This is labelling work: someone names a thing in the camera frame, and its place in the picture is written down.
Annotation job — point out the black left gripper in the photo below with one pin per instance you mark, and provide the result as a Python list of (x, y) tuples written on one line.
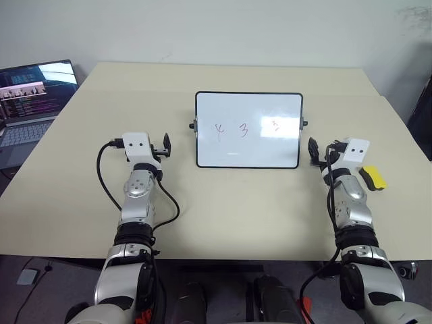
[(158, 152)]

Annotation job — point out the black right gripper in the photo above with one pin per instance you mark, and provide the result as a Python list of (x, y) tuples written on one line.
[(322, 161)]

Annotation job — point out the yellow and black eraser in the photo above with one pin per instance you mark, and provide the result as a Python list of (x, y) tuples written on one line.
[(376, 177)]

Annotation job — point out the black-framed small whiteboard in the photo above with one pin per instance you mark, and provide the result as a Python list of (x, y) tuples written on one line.
[(236, 111)]

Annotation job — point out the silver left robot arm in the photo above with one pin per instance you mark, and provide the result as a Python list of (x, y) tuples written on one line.
[(135, 189)]

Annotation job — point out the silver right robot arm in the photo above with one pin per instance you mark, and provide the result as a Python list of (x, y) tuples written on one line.
[(354, 195)]

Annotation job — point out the black chair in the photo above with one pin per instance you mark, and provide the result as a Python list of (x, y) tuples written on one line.
[(423, 108)]

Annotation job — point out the open grey laptop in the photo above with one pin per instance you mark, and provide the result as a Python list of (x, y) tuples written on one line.
[(30, 101)]

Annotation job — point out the black and silver caster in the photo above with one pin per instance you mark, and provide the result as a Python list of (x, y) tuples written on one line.
[(406, 270)]

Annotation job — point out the dark rounded shape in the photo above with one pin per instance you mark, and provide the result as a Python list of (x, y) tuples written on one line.
[(275, 300)]

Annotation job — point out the orange-red object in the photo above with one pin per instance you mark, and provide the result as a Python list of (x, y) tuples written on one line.
[(305, 312)]

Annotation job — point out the grey box on floor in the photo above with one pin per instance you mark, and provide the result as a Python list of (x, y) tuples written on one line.
[(28, 276)]

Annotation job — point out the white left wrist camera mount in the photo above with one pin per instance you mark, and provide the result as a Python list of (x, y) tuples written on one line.
[(136, 148)]

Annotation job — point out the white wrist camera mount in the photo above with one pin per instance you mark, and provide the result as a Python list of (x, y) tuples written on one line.
[(356, 153), (136, 148)]

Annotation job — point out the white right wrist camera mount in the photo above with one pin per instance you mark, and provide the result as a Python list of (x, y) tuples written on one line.
[(356, 153)]

